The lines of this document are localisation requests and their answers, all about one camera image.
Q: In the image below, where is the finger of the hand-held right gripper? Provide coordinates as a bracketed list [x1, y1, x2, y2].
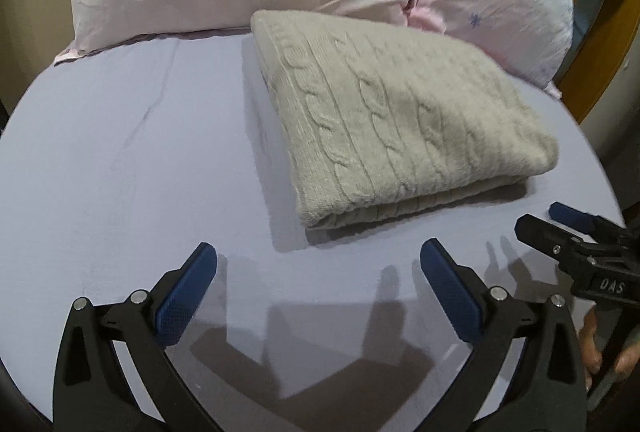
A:
[514, 213, 591, 265]
[548, 201, 627, 240]

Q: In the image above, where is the lilac bed sheet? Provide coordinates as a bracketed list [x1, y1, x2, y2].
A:
[0, 31, 626, 432]

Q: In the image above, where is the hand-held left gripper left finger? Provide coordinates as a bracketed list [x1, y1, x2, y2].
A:
[52, 241, 221, 432]

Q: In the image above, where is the wooden bed headboard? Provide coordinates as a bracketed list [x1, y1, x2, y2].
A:
[549, 0, 640, 125]

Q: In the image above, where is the beige cable-knit sweater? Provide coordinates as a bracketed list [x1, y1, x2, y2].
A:
[249, 9, 560, 229]

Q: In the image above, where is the person's right hand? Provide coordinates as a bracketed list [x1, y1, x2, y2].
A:
[579, 308, 640, 393]

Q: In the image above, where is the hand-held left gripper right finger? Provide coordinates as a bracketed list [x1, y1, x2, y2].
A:
[420, 238, 589, 432]

